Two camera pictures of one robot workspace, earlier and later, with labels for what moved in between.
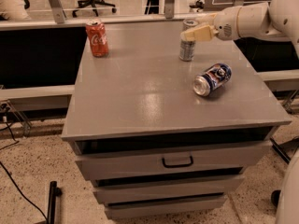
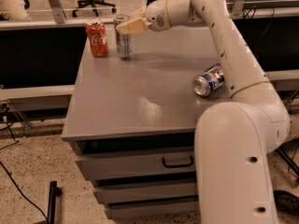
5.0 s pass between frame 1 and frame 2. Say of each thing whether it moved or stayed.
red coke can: stayed
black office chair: stayed
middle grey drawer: stayed
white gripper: moved
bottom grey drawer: stayed
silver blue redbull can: moved
